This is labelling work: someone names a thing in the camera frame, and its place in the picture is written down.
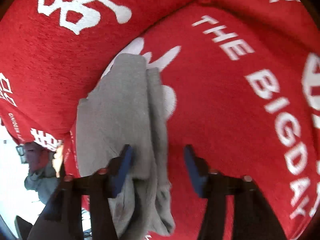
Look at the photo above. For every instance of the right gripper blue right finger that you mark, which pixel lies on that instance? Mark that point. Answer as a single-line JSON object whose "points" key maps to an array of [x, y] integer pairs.
{"points": [[253, 216]]}

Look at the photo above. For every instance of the purple garment in pile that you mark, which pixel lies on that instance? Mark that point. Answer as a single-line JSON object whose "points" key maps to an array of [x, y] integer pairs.
{"points": [[37, 156]]}

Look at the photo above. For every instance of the red back cushion white characters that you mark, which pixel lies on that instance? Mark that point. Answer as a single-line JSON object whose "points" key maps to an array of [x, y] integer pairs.
{"points": [[53, 52]]}

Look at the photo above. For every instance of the grey knit sweater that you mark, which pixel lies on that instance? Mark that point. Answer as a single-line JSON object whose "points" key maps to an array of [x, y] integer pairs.
{"points": [[127, 108]]}

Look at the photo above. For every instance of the grey-blue garment in pile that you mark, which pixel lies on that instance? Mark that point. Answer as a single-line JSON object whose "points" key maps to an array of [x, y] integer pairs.
{"points": [[42, 178]]}

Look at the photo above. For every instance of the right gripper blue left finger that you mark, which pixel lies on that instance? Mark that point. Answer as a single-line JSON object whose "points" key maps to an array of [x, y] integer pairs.
{"points": [[61, 217]]}

